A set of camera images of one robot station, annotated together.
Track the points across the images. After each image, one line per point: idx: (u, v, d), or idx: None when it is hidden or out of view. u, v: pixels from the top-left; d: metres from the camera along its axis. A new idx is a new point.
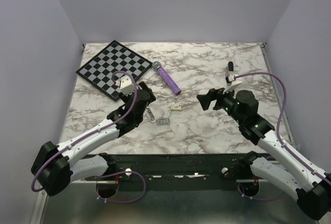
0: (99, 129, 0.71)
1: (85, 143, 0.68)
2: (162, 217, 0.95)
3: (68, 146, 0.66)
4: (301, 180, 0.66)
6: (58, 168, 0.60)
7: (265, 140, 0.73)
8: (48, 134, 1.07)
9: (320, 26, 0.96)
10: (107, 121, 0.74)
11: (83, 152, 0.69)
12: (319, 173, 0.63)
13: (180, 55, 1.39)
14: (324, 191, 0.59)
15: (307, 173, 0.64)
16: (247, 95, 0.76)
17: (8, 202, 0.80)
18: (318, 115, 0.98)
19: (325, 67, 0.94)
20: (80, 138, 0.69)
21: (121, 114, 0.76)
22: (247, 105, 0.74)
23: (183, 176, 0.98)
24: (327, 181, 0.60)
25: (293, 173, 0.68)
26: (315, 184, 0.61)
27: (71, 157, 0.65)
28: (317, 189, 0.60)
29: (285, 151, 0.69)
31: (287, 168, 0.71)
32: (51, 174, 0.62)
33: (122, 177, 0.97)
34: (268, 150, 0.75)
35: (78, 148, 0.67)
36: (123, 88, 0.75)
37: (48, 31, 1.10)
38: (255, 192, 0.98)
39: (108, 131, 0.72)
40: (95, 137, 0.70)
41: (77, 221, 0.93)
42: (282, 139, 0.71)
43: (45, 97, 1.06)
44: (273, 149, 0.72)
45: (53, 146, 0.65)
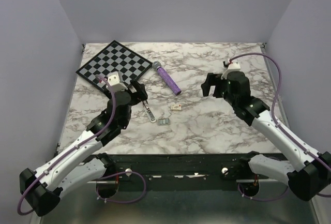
0: (76, 146, 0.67)
1: (63, 164, 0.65)
2: (161, 217, 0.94)
3: (44, 172, 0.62)
4: (293, 160, 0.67)
6: (38, 196, 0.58)
7: (259, 120, 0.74)
8: (48, 134, 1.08)
9: (319, 26, 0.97)
10: (88, 133, 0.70)
11: (64, 174, 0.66)
12: (312, 153, 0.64)
13: (179, 55, 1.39)
14: (315, 169, 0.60)
15: (299, 152, 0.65)
16: (237, 74, 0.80)
17: (8, 202, 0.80)
18: (318, 114, 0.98)
19: (324, 66, 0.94)
20: (57, 160, 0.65)
21: (102, 121, 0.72)
22: (238, 83, 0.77)
23: (183, 176, 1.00)
24: (319, 160, 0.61)
25: (286, 152, 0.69)
26: (307, 163, 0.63)
27: (49, 182, 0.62)
28: (310, 168, 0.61)
29: (280, 131, 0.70)
31: (280, 149, 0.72)
32: (34, 201, 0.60)
33: (122, 177, 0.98)
34: (261, 130, 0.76)
35: (56, 171, 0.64)
36: (111, 86, 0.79)
37: (47, 30, 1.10)
38: (255, 192, 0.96)
39: (89, 145, 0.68)
40: (74, 156, 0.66)
41: (77, 221, 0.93)
42: (275, 119, 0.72)
43: (45, 96, 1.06)
44: (267, 129, 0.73)
45: (30, 172, 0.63)
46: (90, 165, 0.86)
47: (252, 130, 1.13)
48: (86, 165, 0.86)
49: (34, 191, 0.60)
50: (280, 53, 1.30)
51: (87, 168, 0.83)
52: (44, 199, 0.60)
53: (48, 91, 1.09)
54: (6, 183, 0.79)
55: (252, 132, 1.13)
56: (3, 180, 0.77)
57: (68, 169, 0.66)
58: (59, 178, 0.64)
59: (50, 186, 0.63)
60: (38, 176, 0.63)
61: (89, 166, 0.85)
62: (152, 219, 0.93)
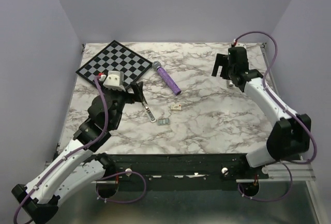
0: (63, 159, 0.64)
1: (51, 178, 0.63)
2: (161, 217, 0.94)
3: (34, 188, 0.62)
4: (272, 118, 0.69)
6: (31, 211, 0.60)
7: (249, 84, 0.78)
8: (48, 134, 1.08)
9: (320, 26, 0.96)
10: (75, 143, 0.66)
11: (56, 185, 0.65)
12: (290, 111, 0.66)
13: (179, 55, 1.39)
14: (289, 124, 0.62)
15: (279, 110, 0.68)
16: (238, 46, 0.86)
17: (8, 202, 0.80)
18: (318, 115, 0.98)
19: (324, 66, 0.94)
20: (46, 174, 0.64)
21: (89, 128, 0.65)
22: (235, 51, 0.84)
23: (183, 176, 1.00)
24: (294, 117, 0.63)
25: (268, 113, 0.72)
26: (282, 118, 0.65)
27: (41, 197, 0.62)
28: (284, 122, 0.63)
29: (265, 93, 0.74)
31: (264, 111, 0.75)
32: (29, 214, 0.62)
33: (122, 177, 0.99)
34: (252, 96, 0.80)
35: (46, 185, 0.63)
36: (109, 84, 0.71)
37: (47, 30, 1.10)
38: (255, 192, 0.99)
39: (76, 155, 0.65)
40: (62, 168, 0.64)
41: (77, 221, 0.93)
42: (264, 83, 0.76)
43: (45, 96, 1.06)
44: (255, 91, 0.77)
45: (21, 188, 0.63)
46: (88, 168, 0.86)
47: (252, 130, 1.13)
48: (85, 168, 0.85)
49: (26, 207, 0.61)
50: (280, 52, 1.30)
51: (85, 172, 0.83)
52: (38, 212, 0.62)
53: (48, 91, 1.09)
54: (6, 183, 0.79)
55: (251, 132, 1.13)
56: (3, 180, 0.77)
57: (58, 181, 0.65)
58: (50, 191, 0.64)
59: (43, 199, 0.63)
60: (29, 191, 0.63)
61: (88, 169, 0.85)
62: (151, 219, 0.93)
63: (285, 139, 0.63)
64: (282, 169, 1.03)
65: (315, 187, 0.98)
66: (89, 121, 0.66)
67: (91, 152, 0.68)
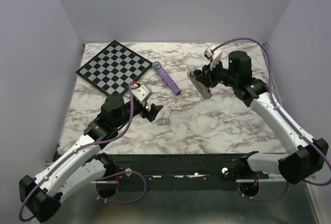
0: (75, 151, 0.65)
1: (62, 169, 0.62)
2: (161, 217, 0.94)
3: (44, 178, 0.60)
4: (287, 143, 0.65)
6: (40, 202, 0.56)
7: (258, 101, 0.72)
8: (48, 133, 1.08)
9: (320, 25, 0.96)
10: (86, 137, 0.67)
11: (64, 179, 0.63)
12: (307, 138, 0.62)
13: (180, 55, 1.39)
14: (307, 154, 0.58)
15: (295, 136, 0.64)
16: (240, 54, 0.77)
17: (9, 201, 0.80)
18: (318, 115, 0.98)
19: (325, 66, 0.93)
20: (56, 165, 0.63)
21: (99, 125, 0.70)
22: (239, 61, 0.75)
23: (183, 176, 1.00)
24: (312, 144, 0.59)
25: (279, 134, 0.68)
26: (300, 147, 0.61)
27: (49, 189, 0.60)
28: (301, 152, 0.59)
29: (277, 114, 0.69)
31: (274, 131, 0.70)
32: (35, 207, 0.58)
33: (122, 177, 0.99)
34: (258, 112, 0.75)
35: (56, 176, 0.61)
36: (136, 94, 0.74)
37: (47, 30, 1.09)
38: (255, 193, 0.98)
39: (87, 149, 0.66)
40: (73, 161, 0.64)
41: (77, 221, 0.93)
42: (274, 102, 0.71)
43: (45, 96, 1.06)
44: (265, 110, 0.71)
45: (30, 179, 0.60)
46: (89, 167, 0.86)
47: (252, 130, 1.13)
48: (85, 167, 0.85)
49: (34, 197, 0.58)
50: (281, 52, 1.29)
51: (86, 170, 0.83)
52: (46, 205, 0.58)
53: (48, 90, 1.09)
54: (6, 183, 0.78)
55: (252, 132, 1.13)
56: (3, 180, 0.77)
57: (67, 174, 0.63)
58: (59, 183, 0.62)
59: (51, 192, 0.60)
60: (38, 182, 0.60)
61: (88, 168, 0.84)
62: (152, 218, 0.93)
63: (303, 167, 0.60)
64: None
65: (316, 187, 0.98)
66: (99, 120, 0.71)
67: (100, 149, 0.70)
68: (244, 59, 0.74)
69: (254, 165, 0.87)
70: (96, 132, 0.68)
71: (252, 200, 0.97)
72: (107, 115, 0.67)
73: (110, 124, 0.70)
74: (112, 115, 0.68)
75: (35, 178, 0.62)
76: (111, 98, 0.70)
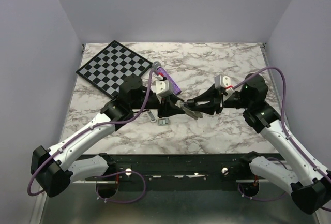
0: (91, 127, 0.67)
1: (76, 144, 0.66)
2: (162, 217, 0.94)
3: (59, 150, 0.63)
4: (301, 174, 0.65)
6: (51, 174, 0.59)
7: (269, 130, 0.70)
8: (48, 136, 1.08)
9: (321, 25, 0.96)
10: (102, 116, 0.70)
11: (77, 155, 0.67)
12: (322, 170, 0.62)
13: (180, 55, 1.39)
14: (323, 188, 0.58)
15: (309, 168, 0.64)
16: (258, 80, 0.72)
17: (9, 201, 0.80)
18: (319, 115, 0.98)
19: (326, 66, 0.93)
20: (71, 139, 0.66)
21: (116, 105, 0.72)
22: (256, 90, 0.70)
23: (183, 176, 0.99)
24: (327, 178, 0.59)
25: (292, 164, 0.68)
26: (315, 180, 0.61)
27: (63, 161, 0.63)
28: (317, 185, 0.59)
29: (290, 143, 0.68)
31: (286, 160, 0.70)
32: (46, 180, 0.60)
33: (122, 177, 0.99)
34: (269, 139, 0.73)
35: (70, 150, 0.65)
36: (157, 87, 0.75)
37: (47, 30, 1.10)
38: (255, 193, 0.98)
39: (103, 127, 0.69)
40: (88, 136, 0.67)
41: (77, 221, 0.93)
42: (286, 131, 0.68)
43: (44, 97, 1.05)
44: (276, 139, 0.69)
45: (44, 150, 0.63)
46: (94, 159, 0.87)
47: (252, 130, 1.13)
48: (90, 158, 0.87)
49: (48, 168, 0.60)
50: (281, 52, 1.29)
51: (91, 161, 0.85)
52: (57, 178, 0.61)
53: (48, 90, 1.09)
54: (5, 182, 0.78)
55: (252, 132, 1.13)
56: (3, 180, 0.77)
57: (80, 150, 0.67)
58: (72, 157, 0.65)
59: (63, 165, 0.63)
60: (51, 154, 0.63)
61: (94, 160, 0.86)
62: (152, 218, 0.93)
63: (317, 202, 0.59)
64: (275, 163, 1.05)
65: None
66: (116, 101, 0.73)
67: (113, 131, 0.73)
68: (262, 89, 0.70)
69: (254, 168, 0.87)
70: (113, 112, 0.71)
71: (252, 200, 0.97)
72: (125, 96, 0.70)
73: (126, 106, 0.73)
74: (129, 97, 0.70)
75: (49, 149, 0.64)
76: (129, 79, 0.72)
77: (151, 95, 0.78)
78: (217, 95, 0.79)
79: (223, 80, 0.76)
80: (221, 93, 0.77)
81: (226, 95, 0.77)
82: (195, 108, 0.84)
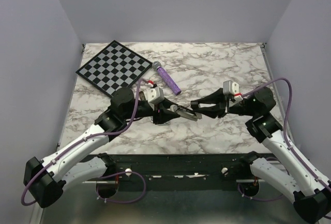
0: (84, 139, 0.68)
1: (70, 155, 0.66)
2: (162, 217, 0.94)
3: (52, 161, 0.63)
4: (302, 184, 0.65)
6: (44, 185, 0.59)
7: (271, 140, 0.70)
8: (48, 135, 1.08)
9: (321, 25, 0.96)
10: (96, 127, 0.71)
11: (70, 166, 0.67)
12: (323, 181, 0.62)
13: (180, 55, 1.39)
14: (325, 198, 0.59)
15: (311, 178, 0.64)
16: (266, 94, 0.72)
17: (9, 201, 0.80)
18: (318, 115, 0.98)
19: (326, 66, 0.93)
20: (64, 151, 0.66)
21: (110, 117, 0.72)
22: (264, 104, 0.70)
23: (183, 176, 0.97)
24: (329, 189, 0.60)
25: (294, 175, 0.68)
26: (317, 191, 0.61)
27: (56, 172, 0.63)
28: (318, 196, 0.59)
29: (291, 154, 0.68)
31: (288, 171, 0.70)
32: (39, 191, 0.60)
33: (121, 178, 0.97)
34: (270, 150, 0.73)
35: (63, 161, 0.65)
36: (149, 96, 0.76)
37: (47, 31, 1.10)
38: (255, 193, 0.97)
39: (96, 138, 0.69)
40: (81, 148, 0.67)
41: (77, 221, 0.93)
42: (288, 142, 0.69)
43: (44, 97, 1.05)
44: (277, 150, 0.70)
45: (37, 161, 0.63)
46: (91, 162, 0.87)
47: None
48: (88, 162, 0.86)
49: (40, 180, 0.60)
50: (281, 52, 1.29)
51: (88, 165, 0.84)
52: (49, 189, 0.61)
53: (48, 90, 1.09)
54: (5, 182, 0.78)
55: None
56: (3, 180, 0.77)
57: (74, 161, 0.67)
58: (65, 168, 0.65)
59: (57, 176, 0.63)
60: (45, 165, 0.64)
61: (91, 164, 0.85)
62: (152, 218, 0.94)
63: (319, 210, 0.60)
64: (275, 162, 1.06)
65: None
66: (109, 112, 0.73)
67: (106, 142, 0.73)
68: (269, 104, 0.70)
69: (255, 169, 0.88)
70: (107, 123, 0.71)
71: (251, 200, 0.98)
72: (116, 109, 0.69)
73: (119, 118, 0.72)
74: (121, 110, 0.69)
75: (42, 161, 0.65)
76: (121, 91, 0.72)
77: (143, 104, 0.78)
78: (223, 100, 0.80)
79: (231, 86, 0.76)
80: (227, 99, 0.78)
81: (232, 102, 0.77)
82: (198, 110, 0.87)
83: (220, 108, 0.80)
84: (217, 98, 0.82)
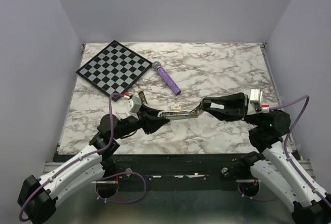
0: (80, 158, 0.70)
1: (66, 173, 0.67)
2: (161, 217, 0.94)
3: (49, 179, 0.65)
4: (300, 196, 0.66)
6: (41, 203, 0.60)
7: (271, 151, 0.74)
8: (48, 135, 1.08)
9: (321, 25, 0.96)
10: (90, 147, 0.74)
11: (66, 183, 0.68)
12: (320, 192, 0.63)
13: (180, 55, 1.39)
14: (321, 210, 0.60)
15: (307, 190, 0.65)
16: (284, 122, 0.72)
17: (9, 201, 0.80)
18: (318, 115, 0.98)
19: (326, 65, 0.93)
20: (61, 168, 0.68)
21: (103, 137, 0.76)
22: (279, 133, 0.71)
23: (183, 176, 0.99)
24: (325, 200, 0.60)
25: (292, 185, 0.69)
26: (314, 202, 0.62)
27: (53, 190, 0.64)
28: (315, 207, 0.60)
29: (290, 165, 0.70)
31: (287, 181, 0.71)
32: (35, 208, 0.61)
33: (122, 178, 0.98)
34: (271, 160, 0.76)
35: (60, 179, 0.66)
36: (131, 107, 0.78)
37: (47, 30, 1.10)
38: (255, 192, 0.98)
39: (91, 158, 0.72)
40: (77, 166, 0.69)
41: (77, 221, 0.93)
42: (287, 153, 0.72)
43: (44, 97, 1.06)
44: (277, 160, 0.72)
45: (35, 179, 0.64)
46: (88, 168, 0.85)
47: None
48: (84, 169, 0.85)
49: (38, 198, 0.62)
50: (281, 52, 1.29)
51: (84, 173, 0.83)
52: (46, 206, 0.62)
53: (48, 90, 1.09)
54: (6, 182, 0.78)
55: None
56: (3, 180, 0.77)
57: (70, 178, 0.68)
58: (61, 186, 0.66)
59: (53, 194, 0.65)
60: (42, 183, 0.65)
61: (87, 170, 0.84)
62: (152, 218, 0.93)
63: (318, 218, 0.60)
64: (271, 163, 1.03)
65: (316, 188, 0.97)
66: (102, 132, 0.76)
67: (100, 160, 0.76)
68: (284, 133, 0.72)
69: (255, 171, 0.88)
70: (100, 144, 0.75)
71: (252, 200, 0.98)
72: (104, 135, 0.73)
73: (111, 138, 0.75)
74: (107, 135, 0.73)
75: (40, 179, 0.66)
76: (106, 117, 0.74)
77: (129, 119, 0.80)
78: (243, 106, 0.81)
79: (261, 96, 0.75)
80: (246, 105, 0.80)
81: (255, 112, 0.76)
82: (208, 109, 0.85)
83: (238, 114, 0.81)
84: (236, 103, 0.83)
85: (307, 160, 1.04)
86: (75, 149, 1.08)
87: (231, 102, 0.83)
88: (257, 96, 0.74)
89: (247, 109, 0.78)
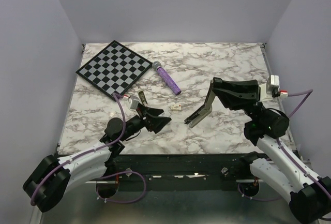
0: (94, 149, 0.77)
1: (83, 159, 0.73)
2: (161, 217, 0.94)
3: (69, 160, 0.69)
4: (293, 181, 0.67)
6: (60, 179, 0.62)
7: (264, 140, 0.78)
8: (48, 135, 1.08)
9: (321, 24, 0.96)
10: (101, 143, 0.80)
11: (78, 170, 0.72)
12: (312, 176, 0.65)
13: (180, 55, 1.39)
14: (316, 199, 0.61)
15: (299, 174, 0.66)
16: (282, 125, 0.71)
17: (9, 201, 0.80)
18: (319, 114, 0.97)
19: (326, 65, 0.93)
20: (78, 154, 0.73)
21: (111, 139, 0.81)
22: (273, 135, 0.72)
23: (183, 176, 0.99)
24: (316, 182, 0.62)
25: (286, 173, 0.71)
26: (305, 185, 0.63)
27: (71, 170, 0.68)
28: (307, 190, 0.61)
29: (282, 152, 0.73)
31: (281, 170, 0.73)
32: (51, 188, 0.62)
33: (122, 178, 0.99)
34: (265, 151, 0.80)
35: (77, 163, 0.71)
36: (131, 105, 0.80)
37: (47, 31, 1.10)
38: (255, 192, 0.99)
39: (103, 151, 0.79)
40: (91, 156, 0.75)
41: (77, 221, 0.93)
42: (279, 142, 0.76)
43: (44, 96, 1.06)
44: (270, 149, 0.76)
45: (54, 159, 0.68)
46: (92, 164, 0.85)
47: None
48: None
49: (56, 175, 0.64)
50: (281, 52, 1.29)
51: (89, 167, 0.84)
52: (63, 185, 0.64)
53: (48, 90, 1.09)
54: (5, 182, 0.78)
55: None
56: (3, 180, 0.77)
57: (82, 166, 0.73)
58: (76, 170, 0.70)
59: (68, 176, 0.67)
60: (61, 163, 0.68)
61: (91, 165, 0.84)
62: (152, 218, 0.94)
63: (312, 210, 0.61)
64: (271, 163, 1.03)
65: None
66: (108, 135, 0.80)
67: (106, 159, 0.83)
68: (278, 135, 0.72)
69: (255, 169, 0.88)
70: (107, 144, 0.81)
71: (252, 200, 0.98)
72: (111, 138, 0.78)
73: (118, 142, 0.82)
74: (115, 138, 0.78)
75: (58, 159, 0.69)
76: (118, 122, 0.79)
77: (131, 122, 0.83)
78: (257, 93, 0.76)
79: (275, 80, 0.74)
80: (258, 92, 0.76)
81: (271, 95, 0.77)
82: (218, 91, 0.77)
83: (253, 99, 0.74)
84: (249, 88, 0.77)
85: (308, 160, 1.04)
86: (75, 149, 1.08)
87: (242, 89, 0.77)
88: (277, 81, 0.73)
89: (261, 95, 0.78)
